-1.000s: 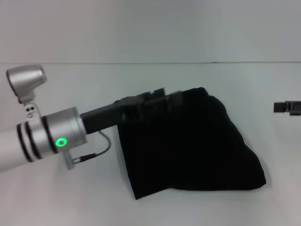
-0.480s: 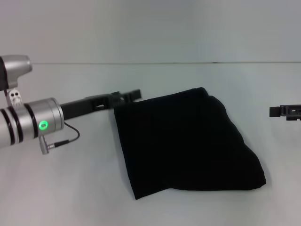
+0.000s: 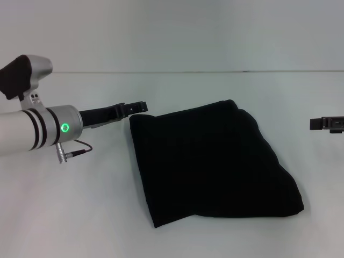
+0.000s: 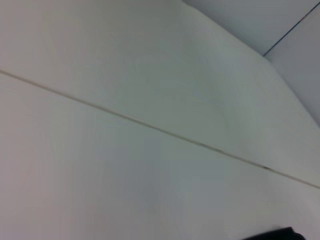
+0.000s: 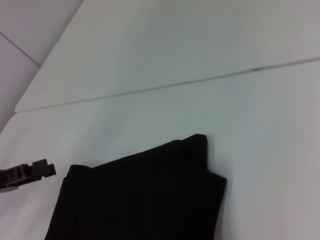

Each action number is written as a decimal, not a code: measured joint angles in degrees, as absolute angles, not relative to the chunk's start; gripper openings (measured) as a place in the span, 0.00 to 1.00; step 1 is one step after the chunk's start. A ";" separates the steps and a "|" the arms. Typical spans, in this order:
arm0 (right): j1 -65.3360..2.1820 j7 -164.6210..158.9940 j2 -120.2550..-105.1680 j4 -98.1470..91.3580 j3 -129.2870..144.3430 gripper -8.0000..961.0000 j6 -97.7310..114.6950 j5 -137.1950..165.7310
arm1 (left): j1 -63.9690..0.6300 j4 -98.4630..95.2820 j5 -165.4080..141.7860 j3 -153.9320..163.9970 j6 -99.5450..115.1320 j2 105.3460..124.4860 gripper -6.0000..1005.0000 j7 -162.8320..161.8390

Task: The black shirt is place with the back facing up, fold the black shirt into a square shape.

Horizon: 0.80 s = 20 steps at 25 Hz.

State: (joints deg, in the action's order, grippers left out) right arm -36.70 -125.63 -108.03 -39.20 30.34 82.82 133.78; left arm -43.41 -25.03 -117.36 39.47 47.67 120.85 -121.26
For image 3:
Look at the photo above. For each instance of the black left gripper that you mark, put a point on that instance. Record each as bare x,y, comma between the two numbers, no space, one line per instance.
99,117

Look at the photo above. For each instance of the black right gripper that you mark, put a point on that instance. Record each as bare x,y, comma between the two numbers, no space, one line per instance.
334,124

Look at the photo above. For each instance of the black shirt with FREE print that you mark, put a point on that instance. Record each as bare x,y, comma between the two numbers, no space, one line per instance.
212,161

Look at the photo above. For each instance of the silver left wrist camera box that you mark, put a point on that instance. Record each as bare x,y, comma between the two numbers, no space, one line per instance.
25,76

